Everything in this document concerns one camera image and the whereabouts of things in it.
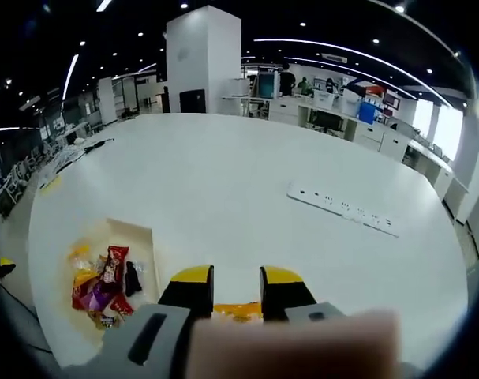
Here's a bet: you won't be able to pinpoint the teal glass cabinet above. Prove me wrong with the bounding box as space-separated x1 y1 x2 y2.
257 69 280 99

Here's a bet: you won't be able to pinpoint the long red snack packet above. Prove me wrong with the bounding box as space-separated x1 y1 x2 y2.
103 245 129 285

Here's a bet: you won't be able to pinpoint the white square pillar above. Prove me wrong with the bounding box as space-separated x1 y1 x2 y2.
166 4 242 115

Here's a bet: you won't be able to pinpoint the pink food tongs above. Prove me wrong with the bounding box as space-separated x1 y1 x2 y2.
185 310 402 379

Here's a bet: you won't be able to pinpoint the black plug cable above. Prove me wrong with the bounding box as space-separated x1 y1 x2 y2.
84 137 116 153

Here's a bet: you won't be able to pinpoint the small red snack packet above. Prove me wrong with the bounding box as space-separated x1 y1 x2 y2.
110 298 136 317

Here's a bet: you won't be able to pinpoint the black snack packet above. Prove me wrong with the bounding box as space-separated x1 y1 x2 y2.
124 261 144 298

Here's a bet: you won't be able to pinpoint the yellow tape strip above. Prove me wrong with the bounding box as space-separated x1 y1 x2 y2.
39 176 62 193

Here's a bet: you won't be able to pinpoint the white counter cabinets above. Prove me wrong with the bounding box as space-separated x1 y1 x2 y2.
223 93 471 223

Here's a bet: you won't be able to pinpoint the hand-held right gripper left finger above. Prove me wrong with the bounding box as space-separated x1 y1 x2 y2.
63 265 215 379

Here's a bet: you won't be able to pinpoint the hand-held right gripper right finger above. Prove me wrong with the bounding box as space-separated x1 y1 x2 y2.
258 266 346 322

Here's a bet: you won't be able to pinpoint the white power strip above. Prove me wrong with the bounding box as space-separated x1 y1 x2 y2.
286 180 400 238

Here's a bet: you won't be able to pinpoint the blue box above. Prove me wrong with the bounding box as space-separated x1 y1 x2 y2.
359 101 379 124

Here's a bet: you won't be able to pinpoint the beige hexagonal container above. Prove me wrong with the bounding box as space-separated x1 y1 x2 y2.
61 217 163 344

